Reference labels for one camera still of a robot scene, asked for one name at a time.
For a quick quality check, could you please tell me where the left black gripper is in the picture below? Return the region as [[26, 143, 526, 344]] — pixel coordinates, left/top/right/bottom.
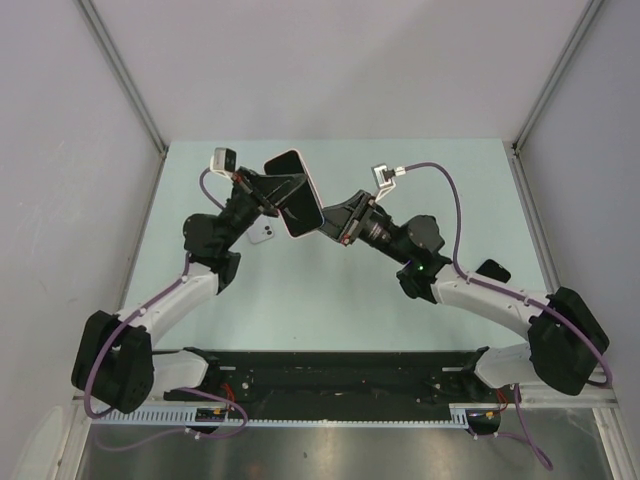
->
[[221, 168, 312, 252]]

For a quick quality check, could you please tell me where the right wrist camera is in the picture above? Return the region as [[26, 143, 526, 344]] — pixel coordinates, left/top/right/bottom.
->
[[372, 164, 406, 202]]

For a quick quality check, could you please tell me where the aluminium frame post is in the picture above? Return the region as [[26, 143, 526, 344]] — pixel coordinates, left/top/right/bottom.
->
[[74, 0, 169, 156], [512, 0, 606, 151]]

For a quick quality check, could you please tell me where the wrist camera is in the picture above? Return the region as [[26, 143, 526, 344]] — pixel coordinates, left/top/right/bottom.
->
[[372, 164, 406, 202], [209, 147, 237, 179]]

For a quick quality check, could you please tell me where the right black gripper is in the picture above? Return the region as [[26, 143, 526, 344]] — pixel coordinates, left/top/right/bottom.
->
[[297, 194, 408, 267]]

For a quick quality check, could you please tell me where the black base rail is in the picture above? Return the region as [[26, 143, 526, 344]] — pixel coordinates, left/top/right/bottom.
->
[[149, 349, 546, 420]]

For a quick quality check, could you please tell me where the left aluminium frame post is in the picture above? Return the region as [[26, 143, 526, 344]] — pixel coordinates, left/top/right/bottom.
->
[[74, 0, 169, 156]]

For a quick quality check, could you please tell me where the white slotted cable duct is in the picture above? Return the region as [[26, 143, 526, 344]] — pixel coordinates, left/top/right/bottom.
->
[[94, 406, 501, 429]]

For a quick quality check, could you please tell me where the lilac white phone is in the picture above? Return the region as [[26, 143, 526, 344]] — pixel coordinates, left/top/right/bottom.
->
[[247, 216, 274, 245]]

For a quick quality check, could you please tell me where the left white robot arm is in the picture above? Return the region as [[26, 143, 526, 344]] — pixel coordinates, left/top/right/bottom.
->
[[71, 168, 308, 419]]

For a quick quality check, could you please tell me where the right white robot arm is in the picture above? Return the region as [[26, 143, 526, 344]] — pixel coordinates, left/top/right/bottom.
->
[[321, 191, 610, 401]]

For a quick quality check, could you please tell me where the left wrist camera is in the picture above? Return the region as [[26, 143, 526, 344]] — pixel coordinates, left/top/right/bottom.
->
[[209, 147, 237, 179]]

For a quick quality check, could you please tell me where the right aluminium frame post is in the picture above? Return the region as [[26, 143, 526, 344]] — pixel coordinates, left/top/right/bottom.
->
[[512, 0, 606, 151]]

